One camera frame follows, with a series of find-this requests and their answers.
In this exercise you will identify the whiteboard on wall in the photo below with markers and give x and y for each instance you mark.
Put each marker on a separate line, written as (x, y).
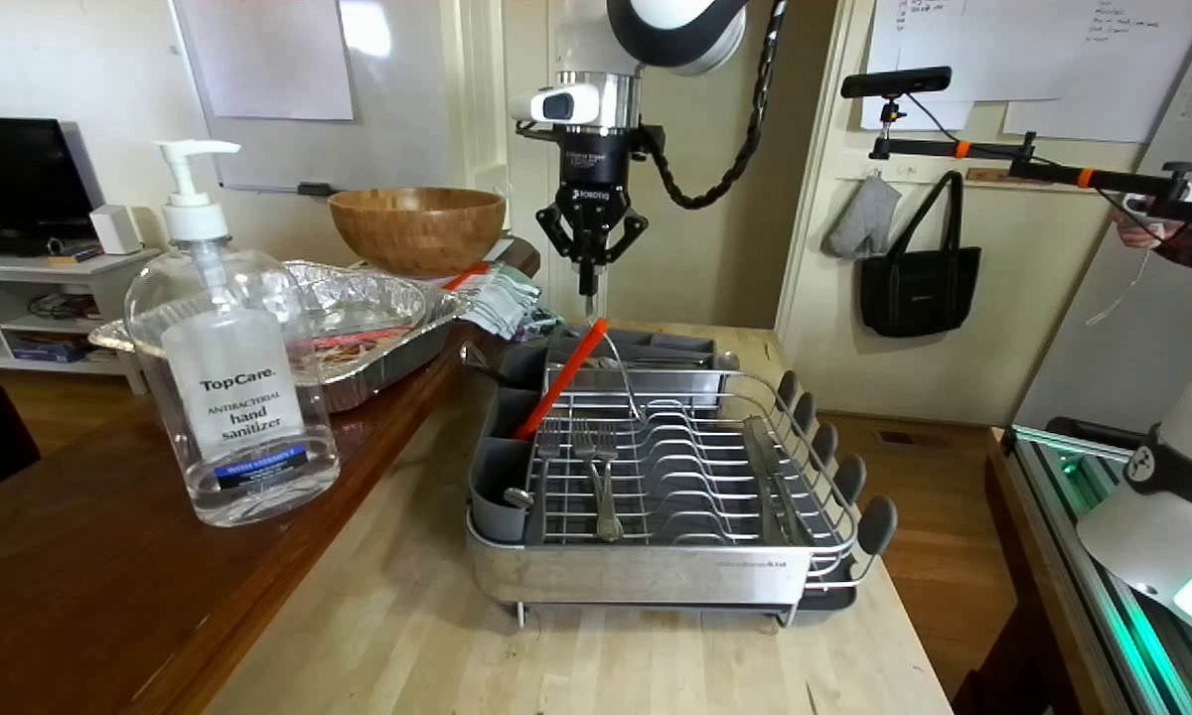
(323, 93)

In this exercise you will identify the black monitor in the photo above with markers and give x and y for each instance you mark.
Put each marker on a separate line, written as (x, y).
(43, 194)

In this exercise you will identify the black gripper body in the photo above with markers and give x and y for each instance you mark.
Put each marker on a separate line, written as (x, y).
(593, 190)

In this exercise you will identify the striped dish towel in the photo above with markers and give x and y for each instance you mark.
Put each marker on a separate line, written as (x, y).
(502, 304)

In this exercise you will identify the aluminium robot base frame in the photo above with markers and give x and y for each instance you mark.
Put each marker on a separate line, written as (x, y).
(1124, 554)

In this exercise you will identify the wooden bowl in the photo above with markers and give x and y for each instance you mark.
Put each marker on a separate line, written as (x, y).
(421, 231)

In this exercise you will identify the steel fork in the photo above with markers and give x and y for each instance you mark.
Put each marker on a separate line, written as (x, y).
(590, 298)
(609, 522)

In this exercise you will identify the aluminium foil tray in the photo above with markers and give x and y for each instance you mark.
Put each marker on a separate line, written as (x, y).
(343, 330)

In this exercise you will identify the grey utensil organizer tray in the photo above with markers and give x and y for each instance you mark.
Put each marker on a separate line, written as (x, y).
(521, 363)

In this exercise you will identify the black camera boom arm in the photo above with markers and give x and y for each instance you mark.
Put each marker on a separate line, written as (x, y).
(1166, 194)

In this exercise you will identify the grey steel dish drying rack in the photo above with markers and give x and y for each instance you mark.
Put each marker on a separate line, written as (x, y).
(727, 485)

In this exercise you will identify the dark wooden side table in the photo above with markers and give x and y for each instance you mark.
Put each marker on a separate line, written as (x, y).
(116, 603)

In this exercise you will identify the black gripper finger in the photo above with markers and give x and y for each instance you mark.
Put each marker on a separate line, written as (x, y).
(564, 247)
(609, 247)

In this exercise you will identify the black tote bag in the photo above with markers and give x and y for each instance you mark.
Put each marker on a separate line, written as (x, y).
(924, 293)

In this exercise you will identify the white shelf unit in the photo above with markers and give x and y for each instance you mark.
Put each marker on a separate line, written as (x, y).
(49, 310)

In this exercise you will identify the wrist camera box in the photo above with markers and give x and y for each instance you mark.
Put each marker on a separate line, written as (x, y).
(572, 110)

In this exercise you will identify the clear hand sanitizer pump bottle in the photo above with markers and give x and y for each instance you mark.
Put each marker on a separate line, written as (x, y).
(247, 465)

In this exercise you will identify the orange handled utensil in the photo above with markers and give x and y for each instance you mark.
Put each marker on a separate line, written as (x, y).
(572, 363)

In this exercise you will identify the grey oven mitt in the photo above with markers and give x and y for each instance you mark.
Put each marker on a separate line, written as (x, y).
(862, 223)

